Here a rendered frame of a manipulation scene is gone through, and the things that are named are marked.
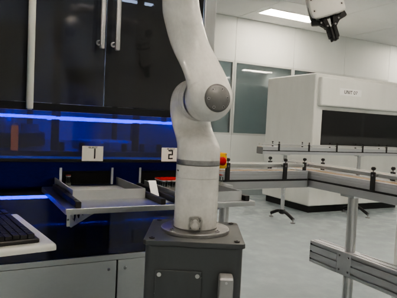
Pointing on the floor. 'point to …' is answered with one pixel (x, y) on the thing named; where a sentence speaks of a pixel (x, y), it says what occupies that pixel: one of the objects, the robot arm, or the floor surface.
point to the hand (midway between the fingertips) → (332, 33)
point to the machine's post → (210, 20)
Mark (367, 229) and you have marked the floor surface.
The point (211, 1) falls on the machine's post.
